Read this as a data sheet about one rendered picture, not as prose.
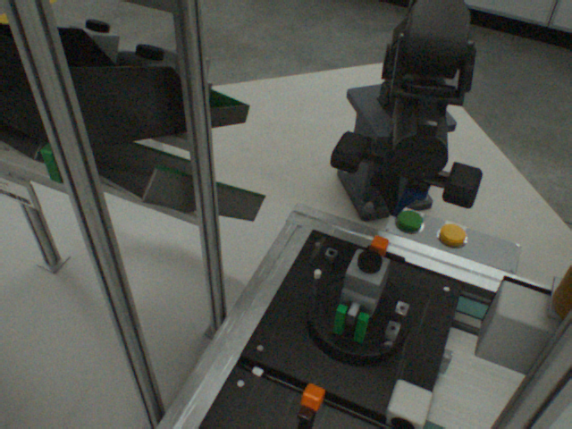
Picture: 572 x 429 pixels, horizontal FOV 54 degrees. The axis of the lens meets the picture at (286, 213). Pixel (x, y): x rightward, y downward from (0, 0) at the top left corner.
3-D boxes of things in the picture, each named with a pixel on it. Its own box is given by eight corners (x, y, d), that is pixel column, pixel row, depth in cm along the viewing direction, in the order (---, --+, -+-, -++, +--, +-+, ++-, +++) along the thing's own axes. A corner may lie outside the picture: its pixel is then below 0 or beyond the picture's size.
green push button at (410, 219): (399, 214, 93) (401, 206, 92) (423, 222, 92) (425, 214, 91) (392, 231, 91) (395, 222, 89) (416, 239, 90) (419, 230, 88)
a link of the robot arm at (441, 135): (400, 22, 60) (397, 81, 52) (478, 30, 59) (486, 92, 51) (384, 110, 68) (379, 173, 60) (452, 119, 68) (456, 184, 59)
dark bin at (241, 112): (169, 88, 76) (179, 34, 73) (246, 122, 71) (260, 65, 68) (-32, 101, 52) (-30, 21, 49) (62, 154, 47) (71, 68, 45)
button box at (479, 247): (389, 227, 98) (394, 202, 94) (510, 267, 93) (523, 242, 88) (376, 255, 94) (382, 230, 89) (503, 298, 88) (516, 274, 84)
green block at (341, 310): (335, 325, 73) (339, 303, 70) (344, 328, 73) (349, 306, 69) (332, 332, 72) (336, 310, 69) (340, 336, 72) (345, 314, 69)
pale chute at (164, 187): (189, 188, 91) (200, 163, 91) (254, 222, 86) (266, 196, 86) (61, 156, 65) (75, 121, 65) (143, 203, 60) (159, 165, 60)
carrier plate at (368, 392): (309, 239, 89) (310, 231, 87) (459, 292, 83) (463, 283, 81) (239, 363, 73) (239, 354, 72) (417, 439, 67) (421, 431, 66)
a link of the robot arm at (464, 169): (490, 160, 62) (499, 130, 66) (333, 116, 67) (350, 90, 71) (470, 212, 68) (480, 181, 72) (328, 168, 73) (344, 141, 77)
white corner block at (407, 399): (392, 392, 71) (398, 376, 68) (427, 407, 70) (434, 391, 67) (381, 424, 68) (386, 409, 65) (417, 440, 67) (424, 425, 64)
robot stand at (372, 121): (400, 161, 117) (419, 78, 103) (433, 208, 108) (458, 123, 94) (335, 172, 114) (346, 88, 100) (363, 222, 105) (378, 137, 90)
